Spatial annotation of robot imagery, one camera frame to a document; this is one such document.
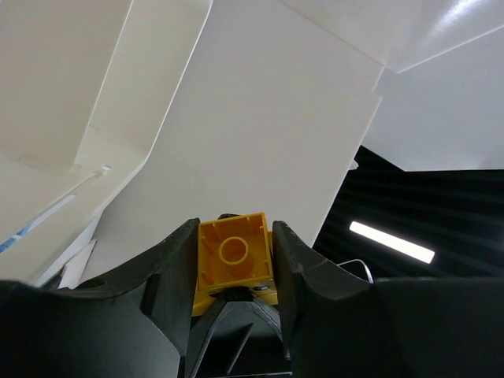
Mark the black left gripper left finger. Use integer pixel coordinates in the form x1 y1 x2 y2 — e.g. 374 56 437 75
1 219 199 377

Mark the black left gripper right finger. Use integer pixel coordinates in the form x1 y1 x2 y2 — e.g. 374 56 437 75
272 221 503 377

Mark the yellow square duplo brick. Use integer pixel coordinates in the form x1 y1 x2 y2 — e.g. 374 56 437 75
192 213 278 317

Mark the ceiling light strip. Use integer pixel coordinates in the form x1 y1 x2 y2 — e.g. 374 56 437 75
349 221 435 264

